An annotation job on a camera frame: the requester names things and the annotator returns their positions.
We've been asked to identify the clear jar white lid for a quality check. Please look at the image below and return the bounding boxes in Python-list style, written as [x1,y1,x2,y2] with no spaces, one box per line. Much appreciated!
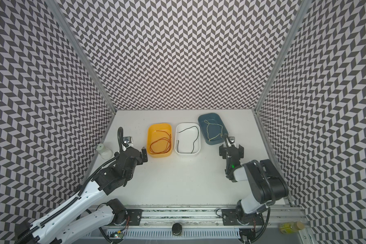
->
[96,143,113,160]

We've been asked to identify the white plastic tray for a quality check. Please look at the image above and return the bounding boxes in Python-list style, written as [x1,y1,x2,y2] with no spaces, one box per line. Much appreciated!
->
[174,123,201,157]

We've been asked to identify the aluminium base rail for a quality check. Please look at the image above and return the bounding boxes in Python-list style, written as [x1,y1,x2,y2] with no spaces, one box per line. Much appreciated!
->
[57,205,309,242]

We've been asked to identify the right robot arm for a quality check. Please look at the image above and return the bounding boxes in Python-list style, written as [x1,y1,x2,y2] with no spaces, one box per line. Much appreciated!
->
[219,134,289,225]

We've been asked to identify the yellow bottle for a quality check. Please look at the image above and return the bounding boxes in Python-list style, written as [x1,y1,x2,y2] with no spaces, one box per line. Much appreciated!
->
[279,221,305,234]

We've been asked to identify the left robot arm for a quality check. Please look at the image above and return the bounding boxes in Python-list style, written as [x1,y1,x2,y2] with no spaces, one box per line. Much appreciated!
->
[15,127,148,244]

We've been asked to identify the yellow cable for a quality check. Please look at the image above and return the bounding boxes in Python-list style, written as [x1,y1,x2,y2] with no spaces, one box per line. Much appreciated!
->
[203,119,228,142]

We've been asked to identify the black cable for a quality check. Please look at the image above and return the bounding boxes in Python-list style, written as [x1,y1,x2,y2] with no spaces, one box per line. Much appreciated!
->
[176,125,200,155]

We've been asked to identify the black round knob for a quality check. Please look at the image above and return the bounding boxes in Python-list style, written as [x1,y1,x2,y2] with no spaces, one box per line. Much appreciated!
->
[171,223,183,236]

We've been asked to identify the yellow plastic tray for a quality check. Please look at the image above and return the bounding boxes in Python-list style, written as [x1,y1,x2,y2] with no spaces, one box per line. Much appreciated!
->
[146,123,173,158]

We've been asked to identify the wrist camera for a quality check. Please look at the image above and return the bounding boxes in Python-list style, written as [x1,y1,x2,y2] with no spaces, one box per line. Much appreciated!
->
[228,136,235,146]
[123,136,133,148]

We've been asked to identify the dark teal plastic tray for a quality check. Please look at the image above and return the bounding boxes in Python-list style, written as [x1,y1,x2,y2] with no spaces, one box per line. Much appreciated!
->
[198,113,228,145]

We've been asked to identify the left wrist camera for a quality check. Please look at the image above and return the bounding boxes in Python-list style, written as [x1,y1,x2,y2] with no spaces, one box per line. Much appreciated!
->
[123,136,133,148]

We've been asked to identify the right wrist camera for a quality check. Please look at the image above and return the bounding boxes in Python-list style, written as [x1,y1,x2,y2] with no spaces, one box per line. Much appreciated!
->
[228,136,235,146]

